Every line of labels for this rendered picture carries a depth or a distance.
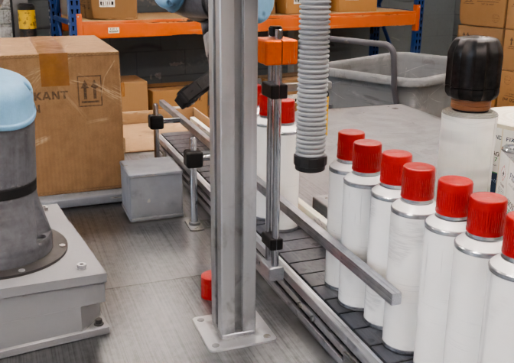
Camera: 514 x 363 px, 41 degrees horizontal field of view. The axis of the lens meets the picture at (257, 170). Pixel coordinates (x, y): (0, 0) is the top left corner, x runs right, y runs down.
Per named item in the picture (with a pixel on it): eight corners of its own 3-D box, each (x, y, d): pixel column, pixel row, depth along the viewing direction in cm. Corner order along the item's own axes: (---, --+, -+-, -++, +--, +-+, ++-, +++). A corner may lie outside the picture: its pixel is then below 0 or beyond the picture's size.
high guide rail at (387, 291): (401, 304, 71) (402, 292, 71) (392, 306, 71) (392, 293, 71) (164, 105, 168) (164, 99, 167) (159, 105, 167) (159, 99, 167)
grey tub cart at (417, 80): (388, 184, 418) (399, 22, 390) (487, 210, 376) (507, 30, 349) (292, 222, 356) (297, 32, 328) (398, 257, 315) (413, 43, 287)
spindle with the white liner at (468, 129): (499, 228, 110) (522, 38, 102) (452, 235, 107) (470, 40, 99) (465, 210, 118) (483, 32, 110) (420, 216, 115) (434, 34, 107)
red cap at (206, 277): (227, 290, 100) (226, 270, 99) (222, 301, 97) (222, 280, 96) (203, 289, 100) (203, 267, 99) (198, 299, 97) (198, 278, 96)
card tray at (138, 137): (226, 144, 178) (226, 129, 177) (124, 153, 170) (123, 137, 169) (194, 120, 205) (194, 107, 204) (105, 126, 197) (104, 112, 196)
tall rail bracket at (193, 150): (228, 224, 125) (227, 135, 120) (188, 229, 122) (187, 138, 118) (222, 218, 128) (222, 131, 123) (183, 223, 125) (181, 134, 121)
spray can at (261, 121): (288, 219, 114) (291, 95, 108) (258, 223, 112) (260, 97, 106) (277, 209, 118) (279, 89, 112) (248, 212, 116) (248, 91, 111)
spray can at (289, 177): (303, 231, 109) (307, 102, 103) (271, 234, 107) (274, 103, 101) (290, 219, 113) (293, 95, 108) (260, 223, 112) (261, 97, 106)
